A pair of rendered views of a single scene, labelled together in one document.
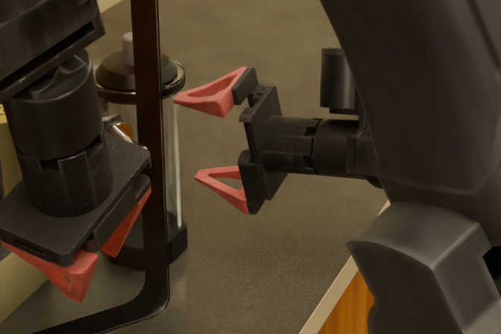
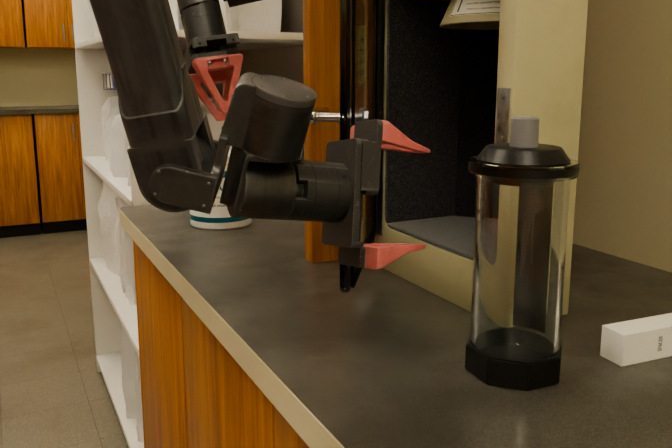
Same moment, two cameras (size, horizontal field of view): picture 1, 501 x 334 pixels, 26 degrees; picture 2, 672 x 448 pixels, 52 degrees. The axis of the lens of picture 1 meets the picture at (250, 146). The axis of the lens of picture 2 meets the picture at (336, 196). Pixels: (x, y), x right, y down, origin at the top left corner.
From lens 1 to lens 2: 153 cm
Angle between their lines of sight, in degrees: 118
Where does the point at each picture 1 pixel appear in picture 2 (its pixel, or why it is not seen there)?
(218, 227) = (516, 413)
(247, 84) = (366, 131)
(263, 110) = (338, 150)
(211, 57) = not seen: outside the picture
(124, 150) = (203, 38)
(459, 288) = not seen: outside the picture
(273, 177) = (330, 226)
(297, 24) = not seen: outside the picture
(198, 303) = (385, 361)
